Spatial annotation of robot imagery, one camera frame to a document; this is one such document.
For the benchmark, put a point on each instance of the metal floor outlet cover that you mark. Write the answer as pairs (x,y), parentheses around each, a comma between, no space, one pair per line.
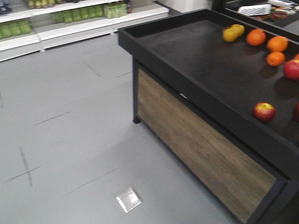
(129,200)

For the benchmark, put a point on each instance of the dark red apple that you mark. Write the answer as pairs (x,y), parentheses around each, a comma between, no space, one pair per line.
(264,112)

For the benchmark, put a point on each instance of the yellow apple back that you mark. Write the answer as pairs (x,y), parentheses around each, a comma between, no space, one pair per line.
(240,29)

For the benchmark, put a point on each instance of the black wood produce stand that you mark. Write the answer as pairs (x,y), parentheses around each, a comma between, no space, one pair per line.
(196,93)

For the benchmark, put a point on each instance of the orange far left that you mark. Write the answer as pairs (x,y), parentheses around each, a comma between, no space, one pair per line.
(256,37)

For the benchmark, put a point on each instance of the white store shelf unit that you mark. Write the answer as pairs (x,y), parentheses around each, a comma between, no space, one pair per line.
(45,34)

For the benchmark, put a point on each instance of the white perforated tray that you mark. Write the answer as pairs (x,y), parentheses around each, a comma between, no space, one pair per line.
(255,10)

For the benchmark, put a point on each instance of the yellow apple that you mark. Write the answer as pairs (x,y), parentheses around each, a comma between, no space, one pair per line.
(230,34)
(240,29)

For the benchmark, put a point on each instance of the red pink apple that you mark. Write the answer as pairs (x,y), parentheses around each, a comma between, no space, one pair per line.
(291,69)

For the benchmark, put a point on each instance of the small orange centre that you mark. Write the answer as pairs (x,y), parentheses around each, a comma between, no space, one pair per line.
(275,59)

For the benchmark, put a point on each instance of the yellow apple front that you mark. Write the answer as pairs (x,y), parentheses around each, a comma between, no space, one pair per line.
(230,34)

